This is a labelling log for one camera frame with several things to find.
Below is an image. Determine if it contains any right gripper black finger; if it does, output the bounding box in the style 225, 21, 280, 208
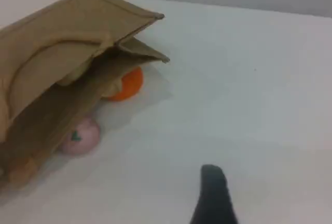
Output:
189, 164, 238, 224

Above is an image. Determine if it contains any brown jute tote bag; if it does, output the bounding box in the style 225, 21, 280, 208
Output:
0, 0, 171, 191

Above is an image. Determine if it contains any orange pear-shaped bun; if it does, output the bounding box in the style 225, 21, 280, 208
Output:
105, 66, 144, 102

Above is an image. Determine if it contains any pink peach-shaped bun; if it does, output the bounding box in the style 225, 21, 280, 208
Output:
60, 117, 101, 156

